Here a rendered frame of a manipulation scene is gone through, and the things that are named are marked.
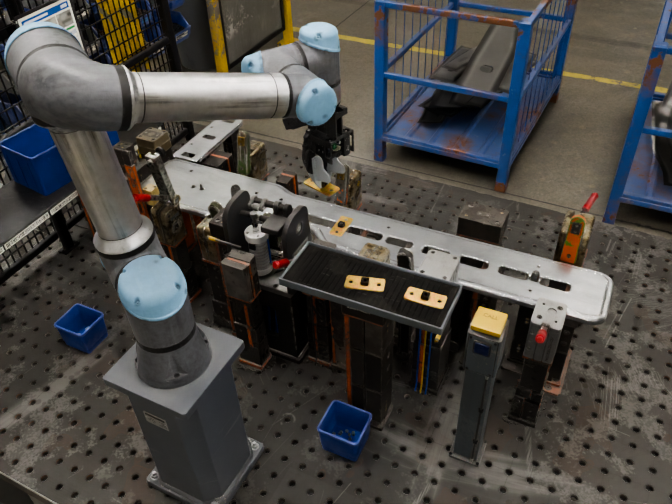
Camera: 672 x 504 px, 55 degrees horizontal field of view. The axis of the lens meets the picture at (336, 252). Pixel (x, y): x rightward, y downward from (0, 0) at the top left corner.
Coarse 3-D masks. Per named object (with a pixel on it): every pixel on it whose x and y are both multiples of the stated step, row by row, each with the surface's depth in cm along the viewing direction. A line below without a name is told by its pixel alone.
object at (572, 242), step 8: (576, 216) 161; (576, 224) 161; (584, 224) 160; (568, 232) 163; (576, 232) 162; (568, 240) 164; (576, 240) 163; (568, 248) 165; (576, 248) 164; (568, 256) 165; (576, 256) 166
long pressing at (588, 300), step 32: (192, 192) 194; (224, 192) 193; (288, 192) 192; (352, 224) 179; (384, 224) 179; (416, 256) 168; (480, 256) 167; (512, 256) 166; (480, 288) 158; (512, 288) 158; (544, 288) 157; (576, 288) 157; (608, 288) 157; (576, 320) 150
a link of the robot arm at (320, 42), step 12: (312, 24) 123; (324, 24) 122; (300, 36) 121; (312, 36) 119; (324, 36) 119; (336, 36) 121; (312, 48) 120; (324, 48) 120; (336, 48) 122; (312, 60) 121; (324, 60) 122; (336, 60) 123; (312, 72) 122; (324, 72) 123; (336, 72) 125; (336, 84) 126
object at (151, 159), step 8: (160, 152) 172; (152, 160) 170; (160, 160) 171; (152, 168) 172; (160, 168) 172; (160, 176) 174; (168, 176) 176; (160, 184) 176; (168, 184) 177; (160, 192) 179; (168, 192) 178
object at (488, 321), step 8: (480, 312) 130; (488, 312) 130; (496, 312) 130; (480, 320) 128; (488, 320) 128; (496, 320) 128; (504, 320) 128; (472, 328) 128; (480, 328) 127; (488, 328) 127; (496, 328) 127; (496, 336) 126
